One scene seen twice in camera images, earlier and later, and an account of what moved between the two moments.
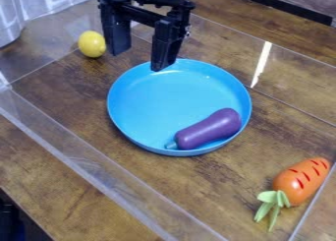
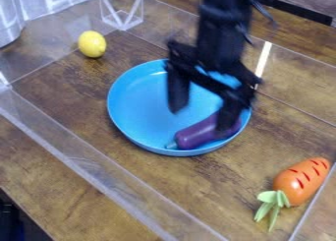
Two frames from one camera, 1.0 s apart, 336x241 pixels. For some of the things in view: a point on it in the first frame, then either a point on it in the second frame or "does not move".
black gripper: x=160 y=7 → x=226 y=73
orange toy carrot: x=293 y=184 does not move
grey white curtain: x=24 y=5 does not move
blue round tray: x=156 y=104 does not move
